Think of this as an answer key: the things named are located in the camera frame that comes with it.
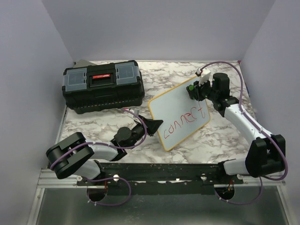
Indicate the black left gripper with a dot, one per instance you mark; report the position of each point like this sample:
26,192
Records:
152,125

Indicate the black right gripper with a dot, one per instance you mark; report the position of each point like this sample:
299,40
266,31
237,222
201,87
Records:
197,89

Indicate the green whiteboard eraser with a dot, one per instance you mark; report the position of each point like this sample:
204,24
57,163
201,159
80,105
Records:
190,90

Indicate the yellow framed whiteboard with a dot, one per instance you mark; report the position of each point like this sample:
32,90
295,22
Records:
181,115

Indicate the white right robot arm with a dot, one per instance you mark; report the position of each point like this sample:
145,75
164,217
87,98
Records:
266,151

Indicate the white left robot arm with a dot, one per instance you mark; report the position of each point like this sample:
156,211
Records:
74,154

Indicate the black plastic toolbox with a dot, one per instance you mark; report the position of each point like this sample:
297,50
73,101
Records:
95,88

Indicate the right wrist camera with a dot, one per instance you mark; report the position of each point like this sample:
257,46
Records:
203,74

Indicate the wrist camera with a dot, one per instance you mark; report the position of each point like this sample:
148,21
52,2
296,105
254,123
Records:
135,111
203,74

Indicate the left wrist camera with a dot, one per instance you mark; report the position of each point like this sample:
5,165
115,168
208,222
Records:
135,111

